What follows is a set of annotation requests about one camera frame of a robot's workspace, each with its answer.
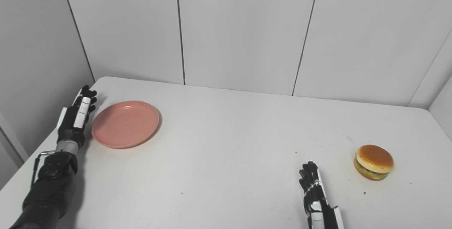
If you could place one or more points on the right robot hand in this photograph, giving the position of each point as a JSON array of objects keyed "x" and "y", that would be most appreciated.
[{"x": 317, "y": 200}]

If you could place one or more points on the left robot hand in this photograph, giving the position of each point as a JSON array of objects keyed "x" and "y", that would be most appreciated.
[{"x": 76, "y": 119}]

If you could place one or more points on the pink plate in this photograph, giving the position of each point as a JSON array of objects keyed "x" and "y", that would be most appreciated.
[{"x": 125, "y": 124}]

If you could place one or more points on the toy hamburger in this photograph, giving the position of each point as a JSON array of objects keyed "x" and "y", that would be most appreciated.
[{"x": 373, "y": 162}]

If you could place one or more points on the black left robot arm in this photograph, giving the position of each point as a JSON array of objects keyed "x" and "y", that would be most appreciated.
[{"x": 49, "y": 186}]

